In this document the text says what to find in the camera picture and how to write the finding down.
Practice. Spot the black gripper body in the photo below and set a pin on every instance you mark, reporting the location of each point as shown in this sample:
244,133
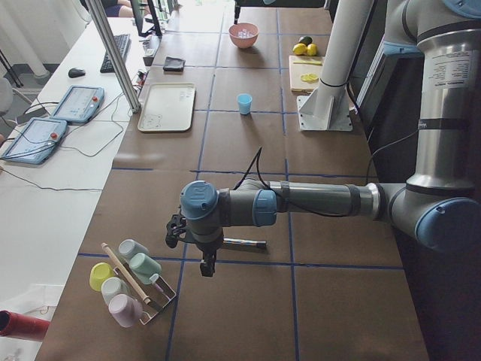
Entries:
207,248

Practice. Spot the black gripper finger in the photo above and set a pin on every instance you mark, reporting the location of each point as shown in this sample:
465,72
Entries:
207,265
236,13

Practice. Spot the light blue cup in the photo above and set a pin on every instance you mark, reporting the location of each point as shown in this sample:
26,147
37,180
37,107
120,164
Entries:
244,102

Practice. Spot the pile of clear ice cubes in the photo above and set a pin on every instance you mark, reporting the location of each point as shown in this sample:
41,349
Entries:
244,34

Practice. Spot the metal cup rack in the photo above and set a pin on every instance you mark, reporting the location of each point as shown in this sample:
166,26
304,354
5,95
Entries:
155,296

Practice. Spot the green cup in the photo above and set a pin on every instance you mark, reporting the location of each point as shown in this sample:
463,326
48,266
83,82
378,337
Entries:
144,267

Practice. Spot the grey cup upper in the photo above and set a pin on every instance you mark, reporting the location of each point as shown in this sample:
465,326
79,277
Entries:
129,248

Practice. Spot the pink cup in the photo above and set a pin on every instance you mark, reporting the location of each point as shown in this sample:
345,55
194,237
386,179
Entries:
125,310

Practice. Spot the white cup lower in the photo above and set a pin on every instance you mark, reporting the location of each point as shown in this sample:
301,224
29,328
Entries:
112,287

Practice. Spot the yellow cup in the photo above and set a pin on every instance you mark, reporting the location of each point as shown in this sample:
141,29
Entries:
99,273

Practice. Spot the pink bowl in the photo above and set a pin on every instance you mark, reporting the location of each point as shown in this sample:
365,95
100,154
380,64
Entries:
243,43

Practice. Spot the yellow lemon lower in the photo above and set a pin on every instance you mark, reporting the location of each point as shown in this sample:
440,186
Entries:
299,49

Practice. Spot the yellow lemon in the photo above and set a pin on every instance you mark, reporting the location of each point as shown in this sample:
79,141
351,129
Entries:
299,49
311,50

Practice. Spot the green avocado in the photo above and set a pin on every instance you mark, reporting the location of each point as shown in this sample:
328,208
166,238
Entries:
306,40

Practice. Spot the yellow lemon upper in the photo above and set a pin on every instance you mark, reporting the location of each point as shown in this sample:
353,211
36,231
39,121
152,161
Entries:
311,50

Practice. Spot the grey folded cloth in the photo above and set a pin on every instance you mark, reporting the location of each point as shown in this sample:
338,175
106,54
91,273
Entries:
173,64

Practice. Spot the wooden cutting board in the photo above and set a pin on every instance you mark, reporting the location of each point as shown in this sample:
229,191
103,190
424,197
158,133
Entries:
299,65

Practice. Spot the lemon slices stack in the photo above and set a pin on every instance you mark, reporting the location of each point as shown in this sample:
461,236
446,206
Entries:
309,78

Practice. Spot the cream bear tray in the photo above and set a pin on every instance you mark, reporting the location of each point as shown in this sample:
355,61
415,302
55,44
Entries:
168,108

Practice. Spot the black computer mouse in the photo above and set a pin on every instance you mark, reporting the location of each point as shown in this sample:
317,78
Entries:
76,72

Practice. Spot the teach pendant far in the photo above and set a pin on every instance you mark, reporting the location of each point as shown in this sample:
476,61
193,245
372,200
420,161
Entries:
79,104

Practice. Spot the teach pendant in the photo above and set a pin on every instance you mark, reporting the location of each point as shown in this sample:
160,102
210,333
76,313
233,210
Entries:
36,142
79,104

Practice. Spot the red cylinder object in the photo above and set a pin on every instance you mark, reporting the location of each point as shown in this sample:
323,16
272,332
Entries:
23,327

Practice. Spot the teach pendant near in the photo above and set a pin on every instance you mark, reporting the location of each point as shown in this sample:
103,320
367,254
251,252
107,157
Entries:
36,142

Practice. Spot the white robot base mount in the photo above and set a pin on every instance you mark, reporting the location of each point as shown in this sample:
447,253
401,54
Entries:
327,107

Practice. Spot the aluminium frame post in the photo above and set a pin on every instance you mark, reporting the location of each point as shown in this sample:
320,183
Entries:
100,20

